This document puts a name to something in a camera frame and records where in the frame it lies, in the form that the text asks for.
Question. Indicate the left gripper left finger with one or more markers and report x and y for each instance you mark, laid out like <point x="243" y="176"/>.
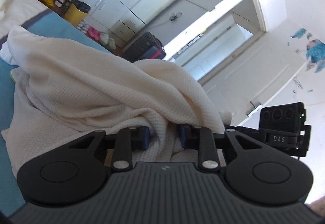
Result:
<point x="127" y="141"/>

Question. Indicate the white slippers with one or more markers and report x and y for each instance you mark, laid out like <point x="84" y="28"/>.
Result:
<point x="107" y="42"/>

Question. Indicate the dark suitcase with red strap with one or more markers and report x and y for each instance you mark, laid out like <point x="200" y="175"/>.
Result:
<point x="146" y="46"/>

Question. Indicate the white sneakers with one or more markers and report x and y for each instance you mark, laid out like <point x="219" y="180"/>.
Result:
<point x="83" y="26"/>

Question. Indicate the cream waffle-knit garment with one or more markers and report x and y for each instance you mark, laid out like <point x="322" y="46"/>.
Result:
<point x="64" y="90"/>

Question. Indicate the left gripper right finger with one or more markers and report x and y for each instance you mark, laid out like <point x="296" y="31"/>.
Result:
<point x="202" y="140"/>

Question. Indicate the pink slippers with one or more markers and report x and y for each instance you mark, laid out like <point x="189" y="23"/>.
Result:
<point x="93" y="33"/>

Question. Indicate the white door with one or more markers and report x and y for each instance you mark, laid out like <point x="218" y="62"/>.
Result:
<point x="243" y="85"/>

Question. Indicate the yellow trash bin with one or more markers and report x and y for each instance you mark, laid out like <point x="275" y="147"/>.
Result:
<point x="76" y="12"/>

